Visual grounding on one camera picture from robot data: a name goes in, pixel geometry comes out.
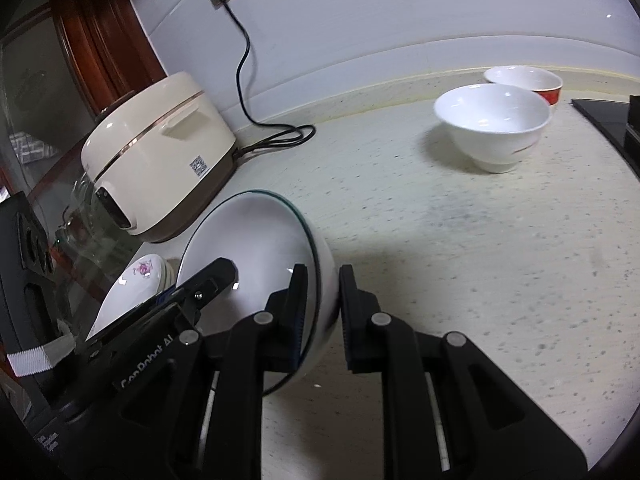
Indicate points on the glass door panel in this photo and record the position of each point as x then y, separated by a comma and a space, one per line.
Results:
35, 110

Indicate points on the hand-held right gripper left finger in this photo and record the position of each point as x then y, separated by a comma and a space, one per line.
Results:
300, 310

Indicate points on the small floral white plate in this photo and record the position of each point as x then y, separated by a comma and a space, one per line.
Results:
130, 285

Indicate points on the black glass gas stove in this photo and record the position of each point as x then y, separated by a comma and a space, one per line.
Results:
605, 120

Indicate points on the red-brown wooden door frame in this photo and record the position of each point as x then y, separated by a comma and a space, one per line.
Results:
100, 25

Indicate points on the red patterned white bowl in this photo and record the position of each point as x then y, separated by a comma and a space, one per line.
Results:
525, 77

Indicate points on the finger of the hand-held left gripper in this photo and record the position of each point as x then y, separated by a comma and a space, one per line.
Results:
135, 317
210, 285

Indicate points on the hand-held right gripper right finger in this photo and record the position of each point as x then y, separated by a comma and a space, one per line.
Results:
350, 320

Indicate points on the cream rice cooker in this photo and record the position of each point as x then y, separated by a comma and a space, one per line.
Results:
160, 150

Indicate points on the large green-rimmed white bowl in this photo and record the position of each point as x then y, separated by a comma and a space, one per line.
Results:
260, 250

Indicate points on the plain white bowl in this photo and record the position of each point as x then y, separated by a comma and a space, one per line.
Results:
492, 115

